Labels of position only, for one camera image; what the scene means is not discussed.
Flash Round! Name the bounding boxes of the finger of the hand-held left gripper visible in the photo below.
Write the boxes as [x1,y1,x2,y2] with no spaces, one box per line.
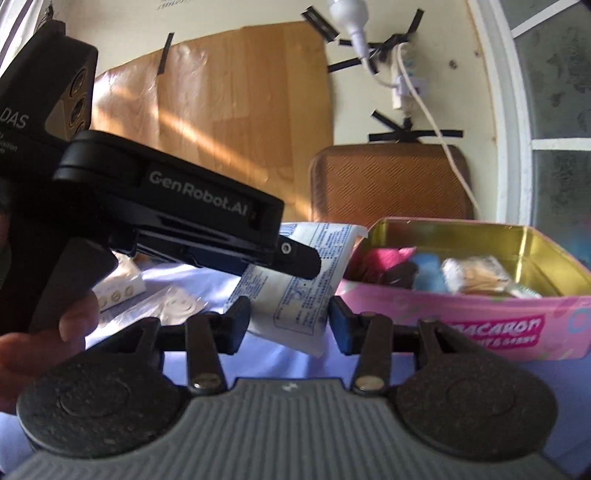
[136,230,322,279]

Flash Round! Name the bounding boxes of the wood-grain wall sheet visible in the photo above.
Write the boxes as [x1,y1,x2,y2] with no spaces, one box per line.
[90,18,335,222]

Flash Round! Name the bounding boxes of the white plug and charger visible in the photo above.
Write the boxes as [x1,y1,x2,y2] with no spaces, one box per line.
[325,0,372,58]

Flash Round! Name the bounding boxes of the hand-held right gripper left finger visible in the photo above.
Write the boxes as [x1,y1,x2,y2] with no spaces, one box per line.
[99,298,252,396]

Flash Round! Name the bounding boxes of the dark cloth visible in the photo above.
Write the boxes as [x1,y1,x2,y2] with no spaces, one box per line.
[381,263,419,291]

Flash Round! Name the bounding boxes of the clear bag with smiley print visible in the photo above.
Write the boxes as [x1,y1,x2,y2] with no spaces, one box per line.
[85,285,209,347]

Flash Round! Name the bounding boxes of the clear snack packet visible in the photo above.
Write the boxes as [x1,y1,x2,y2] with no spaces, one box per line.
[441,255,513,296]

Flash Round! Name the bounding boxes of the blue soft cloth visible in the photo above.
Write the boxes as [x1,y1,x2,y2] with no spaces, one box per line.
[411,253,446,292]

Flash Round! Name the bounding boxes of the person's left hand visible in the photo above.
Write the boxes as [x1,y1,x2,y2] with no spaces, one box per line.
[0,293,101,416]

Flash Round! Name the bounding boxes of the white cable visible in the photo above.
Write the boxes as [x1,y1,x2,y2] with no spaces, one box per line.
[397,44,483,220]

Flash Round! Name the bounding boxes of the pink tin box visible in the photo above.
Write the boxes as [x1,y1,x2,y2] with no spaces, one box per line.
[333,217,591,363]

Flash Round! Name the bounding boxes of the white window frame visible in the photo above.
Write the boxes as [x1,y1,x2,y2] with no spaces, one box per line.
[466,0,591,273]

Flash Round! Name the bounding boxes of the brown woven tray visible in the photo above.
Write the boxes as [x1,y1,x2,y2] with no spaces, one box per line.
[308,143,476,227]

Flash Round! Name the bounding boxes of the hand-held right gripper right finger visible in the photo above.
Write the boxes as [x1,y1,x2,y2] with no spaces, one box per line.
[329,296,491,395]

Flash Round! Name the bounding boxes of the white tissue pack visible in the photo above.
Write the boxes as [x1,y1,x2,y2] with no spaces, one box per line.
[224,222,369,357]

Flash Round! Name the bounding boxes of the blue printed tablecloth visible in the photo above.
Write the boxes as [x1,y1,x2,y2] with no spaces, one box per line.
[0,258,591,480]

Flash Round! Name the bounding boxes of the black tape strip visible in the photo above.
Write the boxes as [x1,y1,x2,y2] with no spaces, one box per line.
[327,56,366,75]
[157,32,175,75]
[372,110,413,132]
[302,6,341,43]
[368,129,464,143]
[385,8,423,49]

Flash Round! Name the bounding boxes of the white pack with smiley print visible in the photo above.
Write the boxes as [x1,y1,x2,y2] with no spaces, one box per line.
[91,256,147,315]

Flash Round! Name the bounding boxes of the pink knitted cloth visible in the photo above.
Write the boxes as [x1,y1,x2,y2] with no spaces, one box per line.
[358,247,419,282]

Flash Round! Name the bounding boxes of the green patterned tissue pack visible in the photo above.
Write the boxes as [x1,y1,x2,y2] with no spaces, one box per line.
[508,282,543,300]

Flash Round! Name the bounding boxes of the white power strip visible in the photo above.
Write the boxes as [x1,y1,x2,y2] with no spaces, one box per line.
[392,41,423,112]

